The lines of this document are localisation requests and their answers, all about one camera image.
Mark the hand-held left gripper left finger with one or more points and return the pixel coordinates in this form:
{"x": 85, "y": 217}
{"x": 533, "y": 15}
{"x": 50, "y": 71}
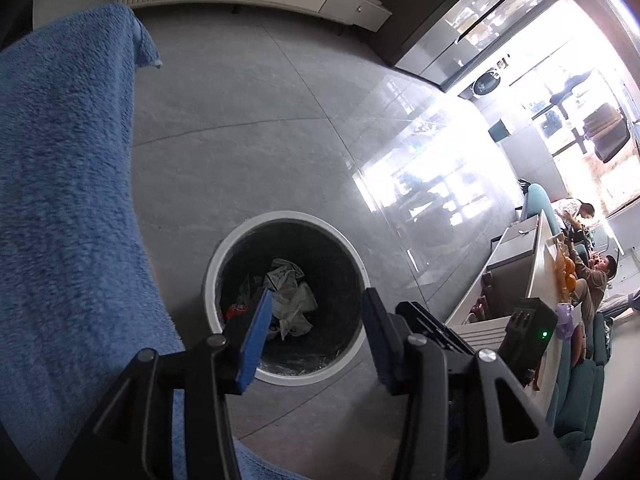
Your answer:
{"x": 255, "y": 345}

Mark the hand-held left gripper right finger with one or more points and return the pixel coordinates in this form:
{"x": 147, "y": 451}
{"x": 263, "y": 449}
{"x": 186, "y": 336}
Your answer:
{"x": 377, "y": 345}

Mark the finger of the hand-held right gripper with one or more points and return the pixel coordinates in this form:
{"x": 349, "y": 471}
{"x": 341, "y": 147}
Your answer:
{"x": 432, "y": 325}

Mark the grey white packet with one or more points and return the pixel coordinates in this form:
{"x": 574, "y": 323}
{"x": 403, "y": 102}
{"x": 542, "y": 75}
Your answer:
{"x": 290, "y": 300}

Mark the white round trash bin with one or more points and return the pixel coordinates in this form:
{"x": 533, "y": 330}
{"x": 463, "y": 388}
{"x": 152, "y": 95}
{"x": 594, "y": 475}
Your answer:
{"x": 330, "y": 270}

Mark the person's right forearm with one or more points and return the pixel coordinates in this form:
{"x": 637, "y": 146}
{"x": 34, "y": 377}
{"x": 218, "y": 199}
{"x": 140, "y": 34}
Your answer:
{"x": 580, "y": 347}

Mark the person's right hand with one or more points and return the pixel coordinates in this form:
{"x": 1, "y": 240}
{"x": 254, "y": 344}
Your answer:
{"x": 569, "y": 319}

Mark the orange plastic bag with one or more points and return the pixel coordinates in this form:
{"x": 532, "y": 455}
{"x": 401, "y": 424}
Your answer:
{"x": 565, "y": 270}

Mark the white counter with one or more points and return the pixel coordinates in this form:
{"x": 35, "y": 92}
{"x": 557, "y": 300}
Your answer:
{"x": 540, "y": 260}

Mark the teal sofa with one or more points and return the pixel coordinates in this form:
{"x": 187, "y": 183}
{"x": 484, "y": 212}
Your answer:
{"x": 575, "y": 410}

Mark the teal chair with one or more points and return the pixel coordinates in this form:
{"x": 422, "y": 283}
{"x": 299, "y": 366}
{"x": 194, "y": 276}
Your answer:
{"x": 537, "y": 200}

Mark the dark chair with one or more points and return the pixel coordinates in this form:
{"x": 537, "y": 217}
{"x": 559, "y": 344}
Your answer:
{"x": 607, "y": 132}

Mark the dark table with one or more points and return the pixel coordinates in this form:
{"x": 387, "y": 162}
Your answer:
{"x": 570, "y": 95}

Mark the white washing machine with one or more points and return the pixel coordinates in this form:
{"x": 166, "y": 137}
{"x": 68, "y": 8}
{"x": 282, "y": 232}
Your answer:
{"x": 486, "y": 82}

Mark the blue fluffy blanket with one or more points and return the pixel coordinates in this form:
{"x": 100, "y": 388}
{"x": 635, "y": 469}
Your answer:
{"x": 65, "y": 185}

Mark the silver refrigerator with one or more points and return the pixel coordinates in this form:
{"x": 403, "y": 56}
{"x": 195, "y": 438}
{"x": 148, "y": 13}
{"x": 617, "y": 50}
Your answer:
{"x": 450, "y": 55}

